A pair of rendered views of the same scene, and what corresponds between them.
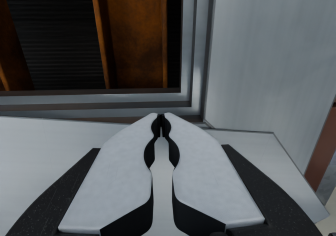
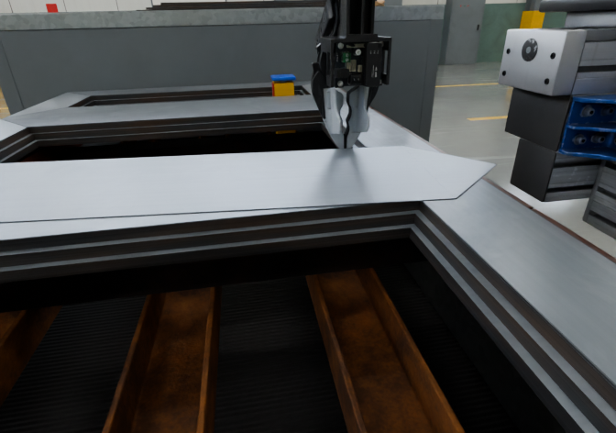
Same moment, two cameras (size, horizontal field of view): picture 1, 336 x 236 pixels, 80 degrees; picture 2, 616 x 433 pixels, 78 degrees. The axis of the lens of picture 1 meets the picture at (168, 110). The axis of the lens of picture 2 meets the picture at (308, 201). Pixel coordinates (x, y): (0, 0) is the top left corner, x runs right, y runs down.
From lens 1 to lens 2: 0.59 m
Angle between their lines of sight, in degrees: 91
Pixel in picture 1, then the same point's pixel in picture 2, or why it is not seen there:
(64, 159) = (296, 159)
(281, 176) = (428, 154)
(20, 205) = (262, 174)
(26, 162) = (275, 160)
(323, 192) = not seen: outside the picture
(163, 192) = (359, 163)
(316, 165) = not seen: hidden behind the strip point
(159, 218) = (364, 173)
